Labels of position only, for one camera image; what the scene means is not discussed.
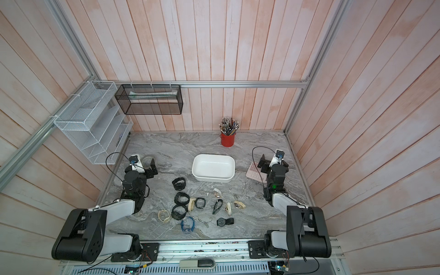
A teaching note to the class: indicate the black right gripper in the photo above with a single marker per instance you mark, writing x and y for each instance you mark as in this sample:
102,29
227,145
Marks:
265,162

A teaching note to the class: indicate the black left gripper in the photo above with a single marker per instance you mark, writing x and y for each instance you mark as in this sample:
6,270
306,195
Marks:
150,175

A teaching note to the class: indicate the gold beige watch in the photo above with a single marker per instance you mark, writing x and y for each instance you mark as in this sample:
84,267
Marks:
239,205

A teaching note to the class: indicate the cream band watch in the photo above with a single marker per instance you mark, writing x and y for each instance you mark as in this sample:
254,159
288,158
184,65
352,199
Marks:
164,216

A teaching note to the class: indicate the rose gold small watch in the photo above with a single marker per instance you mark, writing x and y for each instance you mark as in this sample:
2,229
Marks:
217,193

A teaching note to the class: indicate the small cream watch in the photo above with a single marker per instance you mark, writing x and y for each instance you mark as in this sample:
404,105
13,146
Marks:
228,209

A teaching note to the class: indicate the black strap watch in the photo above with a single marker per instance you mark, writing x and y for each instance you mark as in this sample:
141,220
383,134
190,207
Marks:
217,206

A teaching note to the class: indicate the black round face watch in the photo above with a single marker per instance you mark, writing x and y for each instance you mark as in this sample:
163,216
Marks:
221,222

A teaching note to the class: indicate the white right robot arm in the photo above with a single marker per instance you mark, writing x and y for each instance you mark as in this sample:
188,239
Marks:
306,233

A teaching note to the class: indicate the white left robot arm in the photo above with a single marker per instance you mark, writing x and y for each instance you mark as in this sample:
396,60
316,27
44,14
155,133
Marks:
83,236

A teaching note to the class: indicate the white storage box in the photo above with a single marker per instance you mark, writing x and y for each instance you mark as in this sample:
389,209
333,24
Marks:
213,168

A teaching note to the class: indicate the blue transparent watch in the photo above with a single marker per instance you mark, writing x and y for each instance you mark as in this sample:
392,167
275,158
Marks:
187,225

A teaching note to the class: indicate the clear tape roll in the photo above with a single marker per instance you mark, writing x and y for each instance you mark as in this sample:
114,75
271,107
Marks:
147,161

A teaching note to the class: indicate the red pen cup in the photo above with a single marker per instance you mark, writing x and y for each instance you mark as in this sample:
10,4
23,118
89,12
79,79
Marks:
227,140

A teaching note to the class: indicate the pens in cup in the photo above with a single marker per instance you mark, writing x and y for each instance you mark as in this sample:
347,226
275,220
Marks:
229,126

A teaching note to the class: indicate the black square smartwatch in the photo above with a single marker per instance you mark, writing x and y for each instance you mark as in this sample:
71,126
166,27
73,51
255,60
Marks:
200,203

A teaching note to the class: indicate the black mesh basket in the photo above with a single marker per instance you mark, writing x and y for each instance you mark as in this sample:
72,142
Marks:
150,99

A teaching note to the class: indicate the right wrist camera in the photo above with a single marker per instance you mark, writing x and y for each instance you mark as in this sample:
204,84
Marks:
278,158

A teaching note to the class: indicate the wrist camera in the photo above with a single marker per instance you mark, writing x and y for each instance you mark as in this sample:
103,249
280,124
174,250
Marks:
135,164
278,158

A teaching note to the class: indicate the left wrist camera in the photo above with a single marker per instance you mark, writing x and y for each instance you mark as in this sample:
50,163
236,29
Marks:
135,164

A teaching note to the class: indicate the beige strap watch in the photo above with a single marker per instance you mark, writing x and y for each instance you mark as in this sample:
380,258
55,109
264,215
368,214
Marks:
191,204

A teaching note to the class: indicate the white wire mesh shelf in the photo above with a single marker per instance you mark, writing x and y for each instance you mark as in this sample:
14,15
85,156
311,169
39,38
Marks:
98,130

